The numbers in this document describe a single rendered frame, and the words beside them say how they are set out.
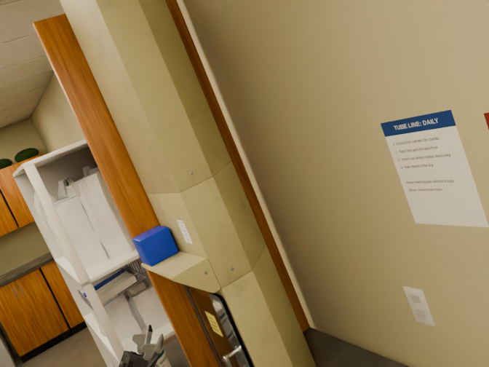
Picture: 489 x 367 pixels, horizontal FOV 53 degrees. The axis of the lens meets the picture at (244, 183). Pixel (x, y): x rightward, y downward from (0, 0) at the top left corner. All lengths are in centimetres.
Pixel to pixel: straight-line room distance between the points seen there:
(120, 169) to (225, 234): 47
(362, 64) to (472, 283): 59
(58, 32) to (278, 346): 119
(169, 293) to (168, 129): 65
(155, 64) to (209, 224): 46
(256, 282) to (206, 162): 38
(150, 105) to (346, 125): 53
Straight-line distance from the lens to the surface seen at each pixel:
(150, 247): 156
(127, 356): 162
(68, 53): 173
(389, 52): 119
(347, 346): 187
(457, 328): 147
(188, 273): 138
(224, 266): 142
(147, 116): 135
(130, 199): 170
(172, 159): 136
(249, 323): 149
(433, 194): 125
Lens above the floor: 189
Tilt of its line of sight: 10 degrees down
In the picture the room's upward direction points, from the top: 22 degrees counter-clockwise
